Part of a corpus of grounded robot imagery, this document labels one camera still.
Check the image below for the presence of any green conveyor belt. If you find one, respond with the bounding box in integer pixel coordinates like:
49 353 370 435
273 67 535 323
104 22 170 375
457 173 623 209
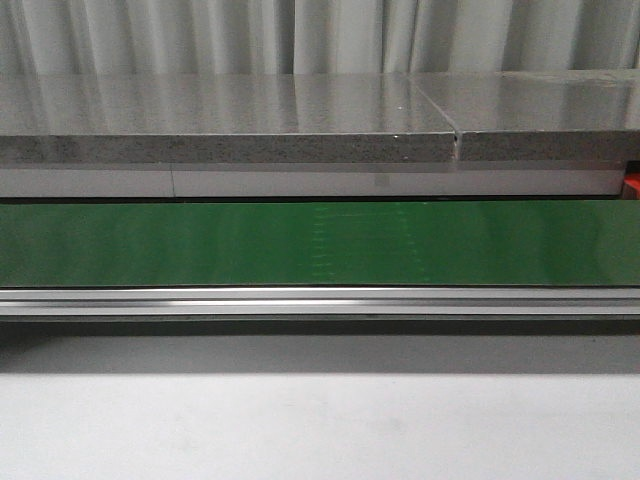
1 200 639 288

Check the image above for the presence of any red object at right edge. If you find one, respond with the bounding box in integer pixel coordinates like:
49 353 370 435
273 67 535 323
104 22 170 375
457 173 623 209
621 173 640 200

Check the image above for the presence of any grey stone counter slab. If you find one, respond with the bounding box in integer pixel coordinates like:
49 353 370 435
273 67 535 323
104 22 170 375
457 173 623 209
0 69 640 199

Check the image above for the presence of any grey pleated curtain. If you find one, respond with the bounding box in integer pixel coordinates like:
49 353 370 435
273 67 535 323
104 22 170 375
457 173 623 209
1 1 639 74

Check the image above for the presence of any aluminium conveyor side rail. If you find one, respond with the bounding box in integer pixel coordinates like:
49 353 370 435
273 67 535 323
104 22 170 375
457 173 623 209
1 287 639 320

